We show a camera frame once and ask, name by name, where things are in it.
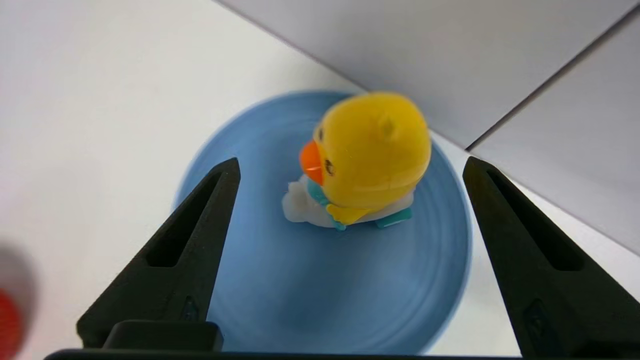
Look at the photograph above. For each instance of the blue plastic plate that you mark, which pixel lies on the blue plastic plate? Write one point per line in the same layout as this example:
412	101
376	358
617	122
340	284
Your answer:
300	290

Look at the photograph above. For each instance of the yellow duck toy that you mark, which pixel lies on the yellow duck toy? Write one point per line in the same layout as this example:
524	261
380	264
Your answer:
370	160

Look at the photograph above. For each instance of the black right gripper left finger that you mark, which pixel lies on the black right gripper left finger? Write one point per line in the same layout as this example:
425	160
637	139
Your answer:
175	270

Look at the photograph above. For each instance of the red apple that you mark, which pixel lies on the red apple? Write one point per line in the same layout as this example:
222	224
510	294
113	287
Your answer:
9	325

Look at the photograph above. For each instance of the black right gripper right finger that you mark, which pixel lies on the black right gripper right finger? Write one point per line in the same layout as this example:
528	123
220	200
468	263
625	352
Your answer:
550	270

